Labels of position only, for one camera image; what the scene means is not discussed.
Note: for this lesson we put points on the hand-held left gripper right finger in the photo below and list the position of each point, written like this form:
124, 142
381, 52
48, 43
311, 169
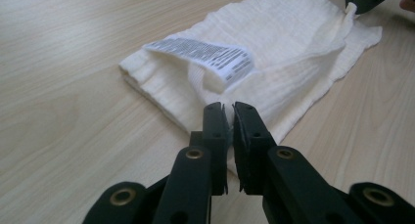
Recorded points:
251, 142

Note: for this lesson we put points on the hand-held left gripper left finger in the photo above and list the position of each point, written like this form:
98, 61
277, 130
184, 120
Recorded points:
213, 142

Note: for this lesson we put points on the white cloth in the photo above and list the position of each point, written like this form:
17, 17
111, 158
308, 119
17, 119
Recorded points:
293, 38

